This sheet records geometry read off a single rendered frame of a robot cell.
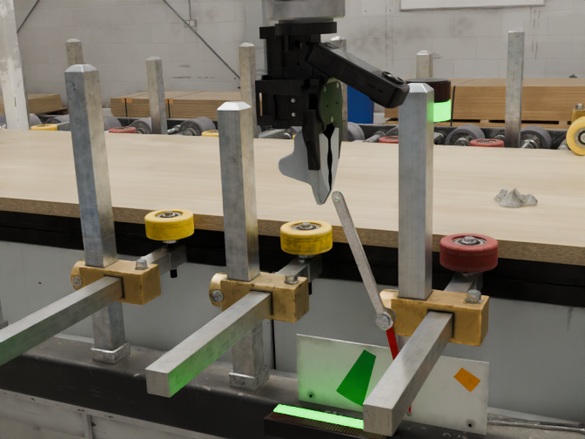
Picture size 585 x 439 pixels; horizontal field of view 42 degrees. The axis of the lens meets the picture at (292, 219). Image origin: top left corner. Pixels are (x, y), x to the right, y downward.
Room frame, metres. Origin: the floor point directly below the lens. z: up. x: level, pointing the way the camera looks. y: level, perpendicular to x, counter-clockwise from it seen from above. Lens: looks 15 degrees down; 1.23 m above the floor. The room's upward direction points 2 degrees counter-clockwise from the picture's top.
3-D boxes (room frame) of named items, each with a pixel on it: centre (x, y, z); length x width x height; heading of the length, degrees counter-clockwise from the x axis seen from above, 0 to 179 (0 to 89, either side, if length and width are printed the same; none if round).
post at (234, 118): (1.04, 0.07, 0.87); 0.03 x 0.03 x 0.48; 65
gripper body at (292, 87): (0.91, -0.02, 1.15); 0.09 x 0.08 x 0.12; 65
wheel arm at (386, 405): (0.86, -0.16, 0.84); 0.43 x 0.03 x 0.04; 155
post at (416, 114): (0.93, -0.15, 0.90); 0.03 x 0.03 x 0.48; 65
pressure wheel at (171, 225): (1.25, 0.21, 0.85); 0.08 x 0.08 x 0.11
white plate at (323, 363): (0.92, -0.12, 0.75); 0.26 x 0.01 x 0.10; 65
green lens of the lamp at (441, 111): (0.97, -0.17, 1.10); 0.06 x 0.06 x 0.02
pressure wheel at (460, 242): (1.04, -0.25, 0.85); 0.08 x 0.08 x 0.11
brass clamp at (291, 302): (1.03, 0.05, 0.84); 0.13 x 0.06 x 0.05; 65
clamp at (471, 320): (0.92, -0.18, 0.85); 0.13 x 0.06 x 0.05; 65
